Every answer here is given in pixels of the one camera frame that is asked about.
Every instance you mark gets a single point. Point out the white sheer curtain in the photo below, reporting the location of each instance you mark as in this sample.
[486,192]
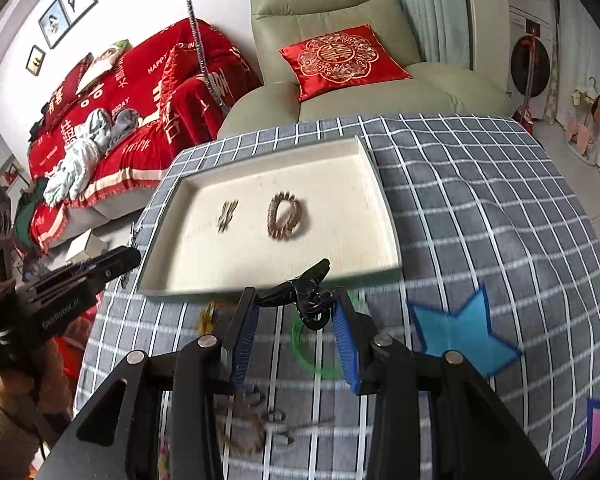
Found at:
[585,35]

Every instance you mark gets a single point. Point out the pink rocking horse toy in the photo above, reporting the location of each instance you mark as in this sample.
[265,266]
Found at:
[582,132]

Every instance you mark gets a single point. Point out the blue star patch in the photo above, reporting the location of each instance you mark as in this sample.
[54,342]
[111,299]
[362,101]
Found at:
[455,335]

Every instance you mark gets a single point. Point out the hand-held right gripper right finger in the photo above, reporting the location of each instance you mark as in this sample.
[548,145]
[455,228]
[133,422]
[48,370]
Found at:
[347,350]

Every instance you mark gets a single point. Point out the cream jewelry tray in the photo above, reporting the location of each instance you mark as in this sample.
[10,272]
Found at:
[240,260]

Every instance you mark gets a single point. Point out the small black picture frame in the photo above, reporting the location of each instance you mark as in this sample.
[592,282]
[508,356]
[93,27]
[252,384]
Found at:
[35,60]

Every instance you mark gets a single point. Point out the black hair claw clip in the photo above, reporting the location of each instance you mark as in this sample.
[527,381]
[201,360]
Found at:
[305,292]

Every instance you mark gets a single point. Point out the grey garment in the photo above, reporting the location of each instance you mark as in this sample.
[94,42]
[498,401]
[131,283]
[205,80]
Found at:
[122,125]

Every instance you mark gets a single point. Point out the pale green armchair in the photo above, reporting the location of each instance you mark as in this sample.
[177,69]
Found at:
[305,25]

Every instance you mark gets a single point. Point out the white washing machine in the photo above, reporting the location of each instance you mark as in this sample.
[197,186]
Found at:
[527,85]

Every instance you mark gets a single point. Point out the metal hair clip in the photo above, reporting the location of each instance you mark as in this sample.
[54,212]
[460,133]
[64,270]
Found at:
[226,217]

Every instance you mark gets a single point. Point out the light blue clothing pile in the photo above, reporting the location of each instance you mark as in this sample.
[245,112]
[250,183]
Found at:
[75,160]

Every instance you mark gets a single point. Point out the medium black picture frame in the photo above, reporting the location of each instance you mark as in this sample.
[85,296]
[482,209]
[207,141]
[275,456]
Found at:
[54,23]

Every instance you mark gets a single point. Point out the red embroidered cushion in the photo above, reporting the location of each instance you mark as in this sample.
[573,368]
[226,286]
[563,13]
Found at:
[340,60]

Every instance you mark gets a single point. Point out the grey checked tablecloth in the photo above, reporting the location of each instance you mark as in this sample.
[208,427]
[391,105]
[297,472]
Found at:
[480,210]

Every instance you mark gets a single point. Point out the green translucent bangle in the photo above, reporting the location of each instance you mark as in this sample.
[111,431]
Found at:
[296,342]

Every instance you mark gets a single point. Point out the small grey metal clip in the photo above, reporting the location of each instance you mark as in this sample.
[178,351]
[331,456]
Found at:
[275,416]
[282,440]

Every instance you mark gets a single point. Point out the red printed blanket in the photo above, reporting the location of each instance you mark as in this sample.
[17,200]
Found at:
[180,50]

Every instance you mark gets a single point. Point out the white green printed pillow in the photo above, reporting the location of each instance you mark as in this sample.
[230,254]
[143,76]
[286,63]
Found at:
[105,62]

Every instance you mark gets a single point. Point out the thin metal hairpin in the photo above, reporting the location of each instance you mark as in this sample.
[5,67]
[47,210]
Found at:
[312,426]

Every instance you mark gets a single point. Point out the grey sofa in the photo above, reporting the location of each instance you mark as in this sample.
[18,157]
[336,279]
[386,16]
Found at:
[110,210]

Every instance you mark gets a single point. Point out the white box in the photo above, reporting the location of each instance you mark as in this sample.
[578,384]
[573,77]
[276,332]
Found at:
[87,245]

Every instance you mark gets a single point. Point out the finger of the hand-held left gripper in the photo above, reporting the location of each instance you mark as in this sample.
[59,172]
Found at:
[70,267]
[115,265]

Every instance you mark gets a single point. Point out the pale green curtain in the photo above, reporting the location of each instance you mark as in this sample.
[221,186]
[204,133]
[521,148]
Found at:
[420,5]

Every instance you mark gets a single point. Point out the gooseneck phone holder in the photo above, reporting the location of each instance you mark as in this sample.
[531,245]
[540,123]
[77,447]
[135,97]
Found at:
[196,25]

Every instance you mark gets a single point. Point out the green garment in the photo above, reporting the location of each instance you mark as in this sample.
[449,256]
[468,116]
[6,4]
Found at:
[25,210]

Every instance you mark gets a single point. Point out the red mop pole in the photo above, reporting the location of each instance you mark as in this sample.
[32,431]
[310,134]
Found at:
[531,70]

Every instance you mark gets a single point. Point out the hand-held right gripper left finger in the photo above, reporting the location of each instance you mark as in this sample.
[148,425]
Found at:
[245,335]

